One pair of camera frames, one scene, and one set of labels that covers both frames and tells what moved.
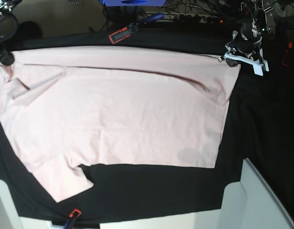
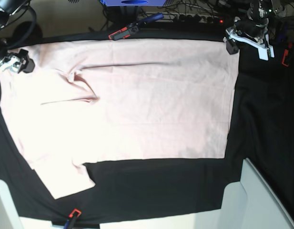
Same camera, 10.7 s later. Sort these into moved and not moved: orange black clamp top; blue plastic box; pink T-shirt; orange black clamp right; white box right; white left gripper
Moved: white left gripper; pink T-shirt
Not moved: orange black clamp top; blue plastic box; orange black clamp right; white box right
